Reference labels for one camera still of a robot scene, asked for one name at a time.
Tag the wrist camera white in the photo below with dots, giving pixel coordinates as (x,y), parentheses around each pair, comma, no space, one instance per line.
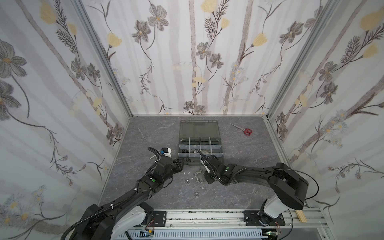
(166,152)
(205,166)

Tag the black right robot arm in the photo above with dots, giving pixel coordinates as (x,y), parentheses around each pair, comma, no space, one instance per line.
(291,187)

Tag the aluminium mounting rail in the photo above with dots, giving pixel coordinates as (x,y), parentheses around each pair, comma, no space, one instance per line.
(217,219)

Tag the wooden block on rail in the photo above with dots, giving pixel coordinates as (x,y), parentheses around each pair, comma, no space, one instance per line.
(301,216)

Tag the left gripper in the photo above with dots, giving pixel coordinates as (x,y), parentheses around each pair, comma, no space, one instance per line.
(175,165)

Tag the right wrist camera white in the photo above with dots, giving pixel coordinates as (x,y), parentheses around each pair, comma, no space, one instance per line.
(205,166)

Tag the silver wing nut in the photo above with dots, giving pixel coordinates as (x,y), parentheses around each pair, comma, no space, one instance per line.
(197,173)

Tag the grey plastic organizer box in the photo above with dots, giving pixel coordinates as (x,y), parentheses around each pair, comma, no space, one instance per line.
(202,135)

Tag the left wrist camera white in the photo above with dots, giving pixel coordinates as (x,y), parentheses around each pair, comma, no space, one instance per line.
(166,152)

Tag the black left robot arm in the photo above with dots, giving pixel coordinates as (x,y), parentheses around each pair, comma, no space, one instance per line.
(97,223)

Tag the red handled scissors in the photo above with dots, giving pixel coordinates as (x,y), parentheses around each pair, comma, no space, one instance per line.
(246,131)

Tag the white perforated cable duct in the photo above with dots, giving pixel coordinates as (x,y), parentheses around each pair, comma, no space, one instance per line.
(194,234)

